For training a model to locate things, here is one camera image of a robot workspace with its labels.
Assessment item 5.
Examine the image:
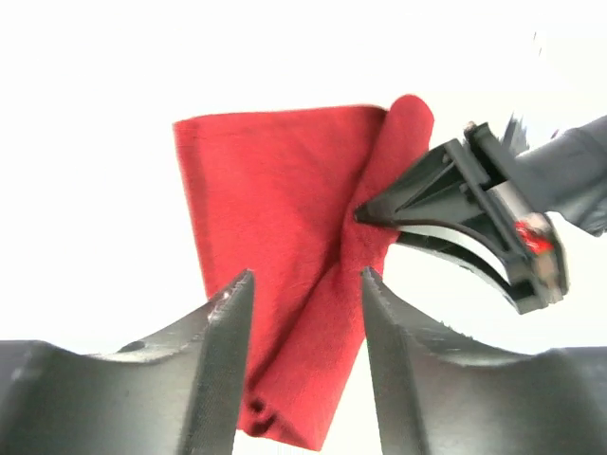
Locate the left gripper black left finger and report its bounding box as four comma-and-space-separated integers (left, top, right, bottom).
1, 271, 255, 455

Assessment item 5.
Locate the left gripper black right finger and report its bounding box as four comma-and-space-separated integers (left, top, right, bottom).
361, 268, 606, 454

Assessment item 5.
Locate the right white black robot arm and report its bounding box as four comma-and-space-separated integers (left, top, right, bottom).
355, 118, 606, 314

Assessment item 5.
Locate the dark red cloth napkin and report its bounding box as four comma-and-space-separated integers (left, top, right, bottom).
174, 95, 434, 450

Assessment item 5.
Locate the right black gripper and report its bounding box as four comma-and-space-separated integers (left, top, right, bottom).
355, 121, 569, 314

